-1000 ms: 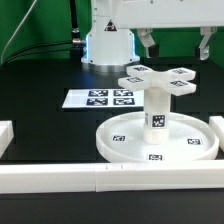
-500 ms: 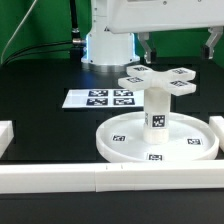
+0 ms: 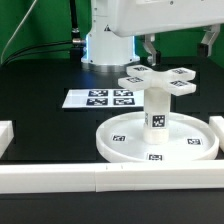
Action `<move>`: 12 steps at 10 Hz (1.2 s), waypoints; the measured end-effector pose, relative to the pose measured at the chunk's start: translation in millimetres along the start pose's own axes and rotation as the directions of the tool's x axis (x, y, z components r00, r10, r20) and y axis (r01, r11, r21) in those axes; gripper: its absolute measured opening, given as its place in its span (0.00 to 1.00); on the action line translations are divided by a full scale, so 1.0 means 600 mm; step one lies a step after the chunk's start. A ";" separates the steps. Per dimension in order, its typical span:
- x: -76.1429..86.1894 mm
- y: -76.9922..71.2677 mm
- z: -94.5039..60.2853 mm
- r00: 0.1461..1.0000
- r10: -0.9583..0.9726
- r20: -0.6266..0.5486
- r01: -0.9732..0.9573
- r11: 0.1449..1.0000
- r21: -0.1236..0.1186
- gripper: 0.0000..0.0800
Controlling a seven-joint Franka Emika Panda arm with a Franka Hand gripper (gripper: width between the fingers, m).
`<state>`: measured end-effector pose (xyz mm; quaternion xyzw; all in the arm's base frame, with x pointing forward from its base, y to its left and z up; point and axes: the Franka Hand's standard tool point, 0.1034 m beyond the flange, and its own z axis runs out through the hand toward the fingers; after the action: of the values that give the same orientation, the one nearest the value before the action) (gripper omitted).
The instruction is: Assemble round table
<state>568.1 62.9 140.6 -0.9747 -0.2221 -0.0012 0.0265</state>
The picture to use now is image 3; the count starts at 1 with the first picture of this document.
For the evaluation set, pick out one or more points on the white left fence block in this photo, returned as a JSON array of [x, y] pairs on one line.
[[6, 135]]

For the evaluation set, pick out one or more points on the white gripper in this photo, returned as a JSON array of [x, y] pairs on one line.
[[139, 17]]

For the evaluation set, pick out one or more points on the white front fence bar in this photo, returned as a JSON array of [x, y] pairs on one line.
[[111, 177]]

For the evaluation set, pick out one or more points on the white marker tag sheet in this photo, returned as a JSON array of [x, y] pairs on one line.
[[103, 98]]

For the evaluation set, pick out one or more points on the white fence block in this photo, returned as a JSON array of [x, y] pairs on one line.
[[217, 125], [6, 135]]

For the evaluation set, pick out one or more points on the white right fence block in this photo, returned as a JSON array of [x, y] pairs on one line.
[[217, 125]]

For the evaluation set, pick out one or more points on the white round table top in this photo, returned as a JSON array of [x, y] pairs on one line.
[[120, 139]]

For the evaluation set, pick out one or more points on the black post connector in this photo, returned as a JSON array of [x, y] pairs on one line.
[[76, 51]]

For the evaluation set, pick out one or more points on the white cross-shaped table base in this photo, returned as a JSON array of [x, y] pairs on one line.
[[176, 81]]

